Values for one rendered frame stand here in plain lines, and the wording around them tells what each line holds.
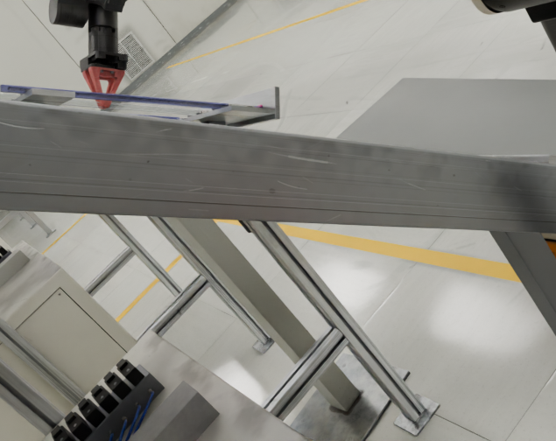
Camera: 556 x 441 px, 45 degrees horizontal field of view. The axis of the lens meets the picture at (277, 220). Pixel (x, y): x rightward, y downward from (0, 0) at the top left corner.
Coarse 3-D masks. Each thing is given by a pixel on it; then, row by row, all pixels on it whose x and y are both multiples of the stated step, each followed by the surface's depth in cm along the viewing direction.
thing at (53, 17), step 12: (60, 0) 124; (72, 0) 125; (84, 0) 126; (96, 0) 127; (108, 0) 125; (120, 0) 126; (48, 12) 129; (60, 12) 125; (72, 12) 126; (84, 12) 127; (60, 24) 128; (72, 24) 128; (84, 24) 129
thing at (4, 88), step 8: (0, 88) 112; (8, 88) 111; (16, 88) 112; (24, 88) 113; (40, 88) 114; (48, 88) 115; (80, 96) 118; (88, 96) 119; (96, 96) 119; (104, 96) 120; (112, 96) 121; (120, 96) 122; (128, 96) 123; (136, 96) 123; (144, 96) 124; (160, 104) 127; (168, 104) 127; (176, 104) 128; (184, 104) 129; (192, 104) 130; (200, 104) 131; (208, 104) 132; (216, 104) 132; (224, 104) 133
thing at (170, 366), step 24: (144, 336) 115; (144, 360) 108; (168, 360) 103; (192, 360) 98; (96, 384) 112; (168, 384) 97; (192, 384) 93; (216, 384) 89; (216, 408) 85; (240, 408) 82; (216, 432) 81; (240, 432) 78; (264, 432) 76; (288, 432) 73
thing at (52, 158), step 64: (0, 128) 37; (64, 128) 39; (128, 128) 41; (192, 128) 43; (0, 192) 38; (64, 192) 39; (128, 192) 41; (192, 192) 43; (256, 192) 45; (320, 192) 48; (384, 192) 51; (448, 192) 54; (512, 192) 57
